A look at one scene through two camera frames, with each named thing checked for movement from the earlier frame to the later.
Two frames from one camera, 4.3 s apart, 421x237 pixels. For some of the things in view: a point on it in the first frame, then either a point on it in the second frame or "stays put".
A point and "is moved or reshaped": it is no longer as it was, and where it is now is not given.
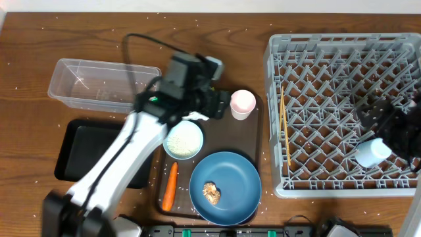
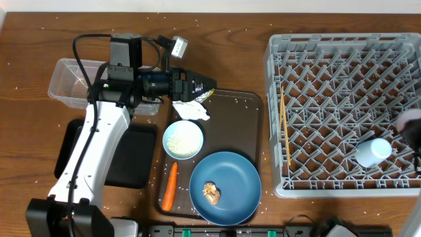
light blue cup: x=371 y=153 stays put
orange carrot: x=170 y=188 stays put
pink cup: x=242 y=103 is moved or reshaped
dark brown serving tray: x=225 y=134 stays put
